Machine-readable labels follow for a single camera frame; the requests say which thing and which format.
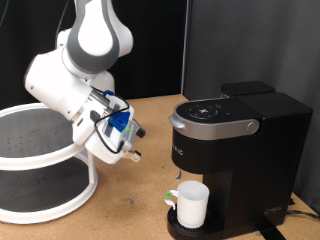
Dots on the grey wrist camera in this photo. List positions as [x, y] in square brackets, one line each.
[129, 135]

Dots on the black backdrop curtain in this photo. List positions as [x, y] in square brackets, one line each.
[156, 50]

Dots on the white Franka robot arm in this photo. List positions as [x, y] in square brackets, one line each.
[53, 86]

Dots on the white two-tier turntable shelf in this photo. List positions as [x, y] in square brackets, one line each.
[33, 140]

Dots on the black Keurig coffee machine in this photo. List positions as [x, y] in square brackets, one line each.
[253, 156]

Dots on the blue camera mount clip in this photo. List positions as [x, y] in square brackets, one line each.
[119, 120]

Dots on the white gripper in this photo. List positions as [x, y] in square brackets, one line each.
[103, 151]

